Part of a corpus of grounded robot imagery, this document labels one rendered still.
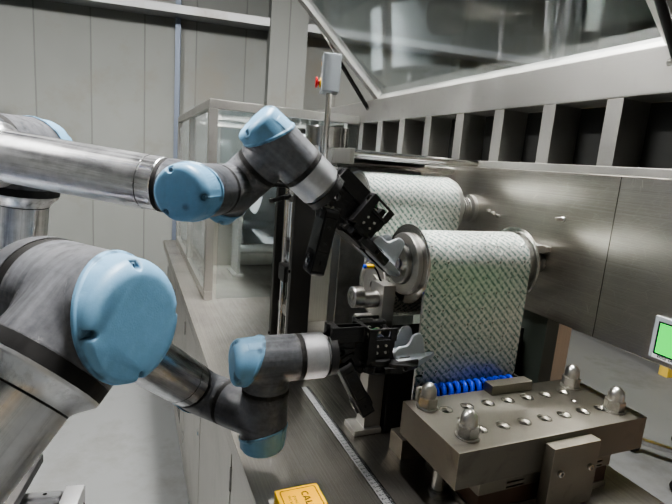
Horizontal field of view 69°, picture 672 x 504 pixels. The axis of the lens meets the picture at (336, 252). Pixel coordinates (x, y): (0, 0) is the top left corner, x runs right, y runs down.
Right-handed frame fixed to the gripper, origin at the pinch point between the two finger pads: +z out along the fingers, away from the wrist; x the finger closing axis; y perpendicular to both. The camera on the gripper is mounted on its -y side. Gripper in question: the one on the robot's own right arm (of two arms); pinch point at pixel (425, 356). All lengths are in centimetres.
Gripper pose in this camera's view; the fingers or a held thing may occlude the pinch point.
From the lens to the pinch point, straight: 92.3
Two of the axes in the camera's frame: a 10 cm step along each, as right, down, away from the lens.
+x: -3.8, -2.0, 9.0
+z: 9.2, 0.0, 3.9
